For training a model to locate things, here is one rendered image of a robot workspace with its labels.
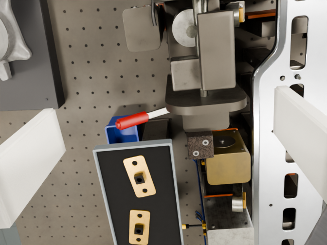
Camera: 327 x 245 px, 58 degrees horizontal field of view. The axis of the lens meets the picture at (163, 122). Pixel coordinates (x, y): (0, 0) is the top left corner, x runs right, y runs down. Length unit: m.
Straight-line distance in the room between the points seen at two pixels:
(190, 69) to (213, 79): 0.04
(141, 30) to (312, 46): 0.35
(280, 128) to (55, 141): 0.13
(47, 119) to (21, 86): 0.82
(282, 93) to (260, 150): 0.56
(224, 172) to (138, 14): 0.35
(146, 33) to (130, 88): 0.44
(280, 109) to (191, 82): 0.31
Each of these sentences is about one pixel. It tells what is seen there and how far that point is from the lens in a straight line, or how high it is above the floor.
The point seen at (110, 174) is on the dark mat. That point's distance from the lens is 0.55.
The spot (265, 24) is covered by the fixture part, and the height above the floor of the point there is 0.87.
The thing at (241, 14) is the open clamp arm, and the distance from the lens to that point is 0.53.
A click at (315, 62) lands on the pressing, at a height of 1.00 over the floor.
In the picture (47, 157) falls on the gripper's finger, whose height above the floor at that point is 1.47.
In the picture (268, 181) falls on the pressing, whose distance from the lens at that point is 0.77.
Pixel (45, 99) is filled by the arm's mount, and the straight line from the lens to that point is 0.98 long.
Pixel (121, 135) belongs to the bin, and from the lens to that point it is 1.02.
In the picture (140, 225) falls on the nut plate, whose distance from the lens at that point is 0.61.
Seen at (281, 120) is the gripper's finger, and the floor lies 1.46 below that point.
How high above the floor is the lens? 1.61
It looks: 67 degrees down
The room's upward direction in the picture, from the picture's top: 174 degrees counter-clockwise
